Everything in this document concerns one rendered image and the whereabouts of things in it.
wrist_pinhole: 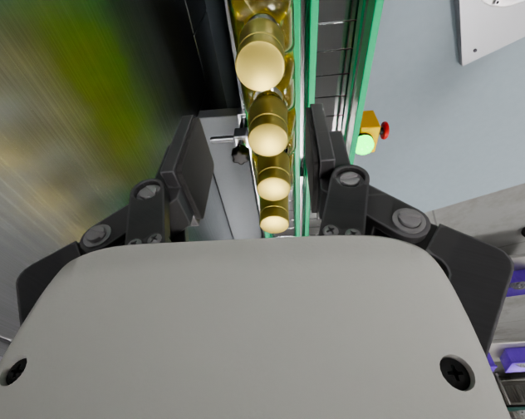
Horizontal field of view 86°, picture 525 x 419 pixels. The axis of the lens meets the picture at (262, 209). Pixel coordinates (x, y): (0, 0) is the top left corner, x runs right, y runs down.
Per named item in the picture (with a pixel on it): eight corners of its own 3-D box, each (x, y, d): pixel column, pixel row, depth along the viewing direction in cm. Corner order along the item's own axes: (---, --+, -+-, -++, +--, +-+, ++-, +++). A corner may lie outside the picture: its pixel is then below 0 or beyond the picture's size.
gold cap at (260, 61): (234, 20, 21) (228, 41, 18) (282, 14, 20) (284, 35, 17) (242, 70, 23) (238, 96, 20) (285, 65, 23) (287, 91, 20)
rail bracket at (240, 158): (214, 105, 52) (203, 150, 43) (251, 102, 51) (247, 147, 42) (218, 125, 55) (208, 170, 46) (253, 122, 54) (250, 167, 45)
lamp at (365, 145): (353, 133, 61) (355, 141, 59) (374, 131, 61) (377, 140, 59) (350, 150, 65) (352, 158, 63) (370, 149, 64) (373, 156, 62)
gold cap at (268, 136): (247, 96, 25) (243, 124, 22) (286, 93, 25) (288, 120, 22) (252, 130, 28) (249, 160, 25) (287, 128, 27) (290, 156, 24)
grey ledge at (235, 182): (203, 94, 59) (194, 123, 52) (244, 90, 59) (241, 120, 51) (256, 288, 131) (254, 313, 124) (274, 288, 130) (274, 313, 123)
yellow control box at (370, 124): (342, 110, 65) (348, 129, 61) (375, 108, 65) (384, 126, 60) (339, 135, 71) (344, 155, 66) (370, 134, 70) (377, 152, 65)
